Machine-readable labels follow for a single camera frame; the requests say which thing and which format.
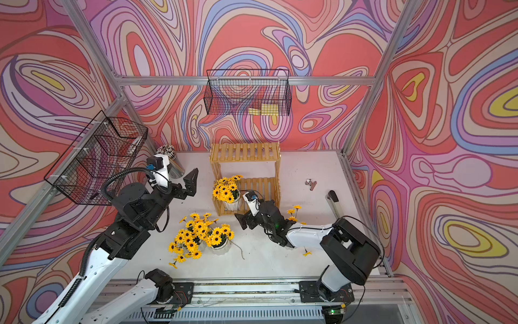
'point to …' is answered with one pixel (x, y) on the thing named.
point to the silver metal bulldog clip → (312, 184)
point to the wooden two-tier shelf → (268, 188)
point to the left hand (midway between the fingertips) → (186, 167)
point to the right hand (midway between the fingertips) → (245, 212)
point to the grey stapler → (334, 204)
